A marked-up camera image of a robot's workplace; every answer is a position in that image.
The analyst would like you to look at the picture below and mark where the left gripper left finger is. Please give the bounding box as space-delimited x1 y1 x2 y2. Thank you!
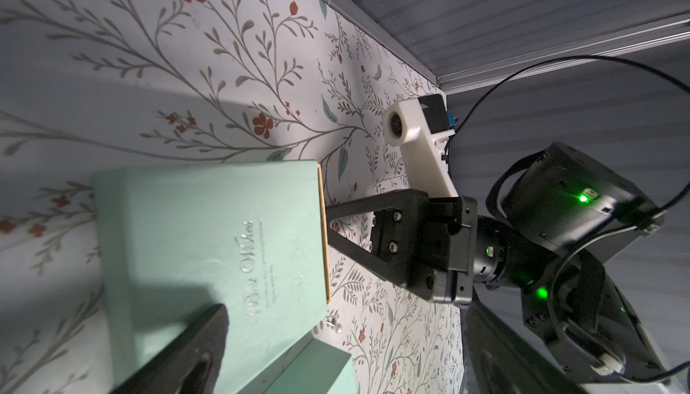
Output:
112 303 229 394

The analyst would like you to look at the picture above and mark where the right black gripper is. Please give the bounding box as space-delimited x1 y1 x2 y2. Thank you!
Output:
326 189 478 305

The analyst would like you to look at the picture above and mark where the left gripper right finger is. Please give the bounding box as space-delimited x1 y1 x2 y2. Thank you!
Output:
465 301 585 394

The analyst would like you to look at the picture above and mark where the mint jewelry box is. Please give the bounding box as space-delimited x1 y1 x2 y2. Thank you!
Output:
239 334 359 394
93 161 327 393

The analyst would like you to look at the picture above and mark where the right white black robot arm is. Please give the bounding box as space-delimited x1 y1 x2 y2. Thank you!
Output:
326 142 675 392

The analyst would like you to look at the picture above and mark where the floral table mat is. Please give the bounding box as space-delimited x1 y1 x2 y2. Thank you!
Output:
1 0 438 393

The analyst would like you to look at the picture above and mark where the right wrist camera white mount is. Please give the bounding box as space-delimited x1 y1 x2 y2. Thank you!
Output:
382 94 458 198

